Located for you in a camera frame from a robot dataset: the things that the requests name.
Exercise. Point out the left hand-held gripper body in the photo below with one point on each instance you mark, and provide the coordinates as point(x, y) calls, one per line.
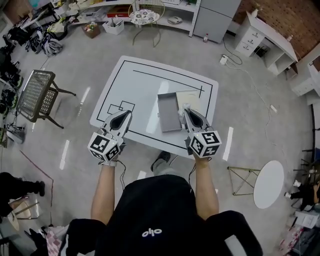
point(103, 145)

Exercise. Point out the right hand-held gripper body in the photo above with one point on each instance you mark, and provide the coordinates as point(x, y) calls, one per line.
point(203, 143)

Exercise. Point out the white paper item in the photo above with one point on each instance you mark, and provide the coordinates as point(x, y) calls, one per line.
point(184, 107)

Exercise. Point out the grey box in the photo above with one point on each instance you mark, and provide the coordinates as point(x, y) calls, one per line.
point(168, 112)

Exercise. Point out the person's left forearm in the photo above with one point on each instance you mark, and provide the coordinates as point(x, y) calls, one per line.
point(103, 190)

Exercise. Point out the person's right forearm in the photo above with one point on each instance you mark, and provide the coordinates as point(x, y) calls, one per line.
point(205, 187)

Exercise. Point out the beige box lid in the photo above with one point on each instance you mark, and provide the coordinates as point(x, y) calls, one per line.
point(190, 98)

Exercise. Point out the person's dark shoe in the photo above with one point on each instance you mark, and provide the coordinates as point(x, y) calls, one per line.
point(161, 158)

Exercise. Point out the person's grey trouser leg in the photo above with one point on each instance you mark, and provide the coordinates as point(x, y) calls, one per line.
point(163, 168)

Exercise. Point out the white power strip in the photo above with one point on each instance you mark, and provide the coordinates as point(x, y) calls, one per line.
point(223, 60)

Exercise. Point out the small red-capped bottle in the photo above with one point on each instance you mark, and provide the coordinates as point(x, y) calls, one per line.
point(206, 38)

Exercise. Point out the round white side table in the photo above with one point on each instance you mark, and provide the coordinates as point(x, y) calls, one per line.
point(268, 185)

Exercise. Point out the white plug adapter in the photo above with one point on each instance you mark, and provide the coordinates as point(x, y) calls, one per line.
point(273, 108)

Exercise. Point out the metal mesh chair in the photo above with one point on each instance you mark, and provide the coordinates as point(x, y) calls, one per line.
point(37, 96)

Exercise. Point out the person's black shirt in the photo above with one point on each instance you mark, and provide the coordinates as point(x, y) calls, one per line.
point(160, 217)

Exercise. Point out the white storage bin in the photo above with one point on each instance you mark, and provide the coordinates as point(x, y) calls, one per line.
point(113, 27)

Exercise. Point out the white flat device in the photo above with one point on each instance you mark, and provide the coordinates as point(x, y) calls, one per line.
point(174, 20)

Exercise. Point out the grey tall cabinet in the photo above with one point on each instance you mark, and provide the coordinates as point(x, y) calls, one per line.
point(212, 21)

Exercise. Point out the brown basket with flowers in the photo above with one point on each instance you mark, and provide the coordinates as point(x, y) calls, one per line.
point(91, 30)

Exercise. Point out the floral round seat chair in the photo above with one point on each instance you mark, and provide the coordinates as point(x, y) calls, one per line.
point(143, 16)

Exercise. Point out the long white shelf unit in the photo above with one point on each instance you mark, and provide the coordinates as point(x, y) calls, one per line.
point(175, 7)

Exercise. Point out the wooden stool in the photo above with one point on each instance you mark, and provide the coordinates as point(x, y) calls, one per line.
point(23, 212)

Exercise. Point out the white desk with drawers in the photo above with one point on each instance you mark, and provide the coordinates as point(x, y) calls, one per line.
point(265, 37)

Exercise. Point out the pink checked cloth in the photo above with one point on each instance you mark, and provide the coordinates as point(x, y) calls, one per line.
point(53, 241)

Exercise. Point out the pile of black white bags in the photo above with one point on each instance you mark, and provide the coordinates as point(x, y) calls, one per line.
point(46, 43)

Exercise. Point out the white low cabinet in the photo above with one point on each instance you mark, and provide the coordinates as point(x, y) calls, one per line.
point(308, 82)

